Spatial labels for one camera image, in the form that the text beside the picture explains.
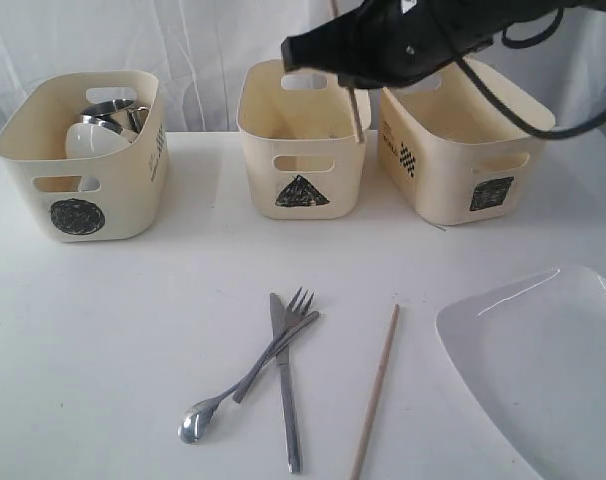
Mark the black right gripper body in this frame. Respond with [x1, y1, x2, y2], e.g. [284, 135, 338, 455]
[352, 0, 569, 91]

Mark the wooden chopstick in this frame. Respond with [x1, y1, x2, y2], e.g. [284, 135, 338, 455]
[329, 0, 364, 145]
[349, 304, 400, 480]

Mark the cream bin with triangle mark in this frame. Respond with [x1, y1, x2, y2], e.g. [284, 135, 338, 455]
[237, 60, 366, 220]

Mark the steel mug with wire handle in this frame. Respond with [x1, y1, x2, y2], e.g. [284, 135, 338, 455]
[81, 102, 150, 143]

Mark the steel mug with solid handle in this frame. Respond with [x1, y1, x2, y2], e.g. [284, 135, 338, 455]
[81, 99, 135, 130]

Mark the steel fork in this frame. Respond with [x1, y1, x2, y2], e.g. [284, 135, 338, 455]
[232, 288, 314, 404]

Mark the steel spoon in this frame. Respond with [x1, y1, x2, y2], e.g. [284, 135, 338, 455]
[177, 310, 320, 445]

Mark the cream bin with square mark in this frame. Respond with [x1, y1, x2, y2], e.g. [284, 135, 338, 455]
[377, 65, 545, 226]

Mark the white curtain backdrop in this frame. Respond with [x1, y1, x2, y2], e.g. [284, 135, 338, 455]
[0, 1, 606, 131]

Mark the cream bin with circle mark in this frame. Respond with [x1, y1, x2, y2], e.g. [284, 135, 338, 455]
[0, 70, 169, 242]

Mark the white ceramic cup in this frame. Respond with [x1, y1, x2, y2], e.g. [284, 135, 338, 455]
[63, 122, 132, 193]

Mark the steel table knife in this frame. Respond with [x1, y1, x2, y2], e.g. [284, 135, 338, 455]
[270, 293, 302, 474]

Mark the white square plate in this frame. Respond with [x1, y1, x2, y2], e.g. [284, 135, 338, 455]
[435, 265, 606, 479]

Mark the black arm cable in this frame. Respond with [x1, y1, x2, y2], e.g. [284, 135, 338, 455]
[432, 0, 606, 141]

